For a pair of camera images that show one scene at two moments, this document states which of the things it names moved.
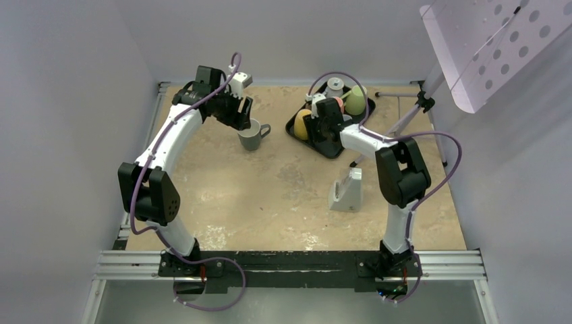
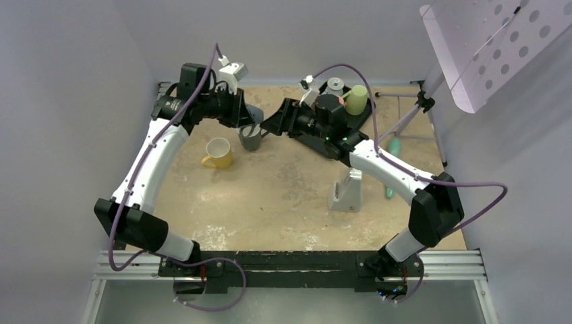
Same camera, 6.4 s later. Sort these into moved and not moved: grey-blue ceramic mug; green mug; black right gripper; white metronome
Moved: black right gripper
Not moved: white metronome; green mug; grey-blue ceramic mug
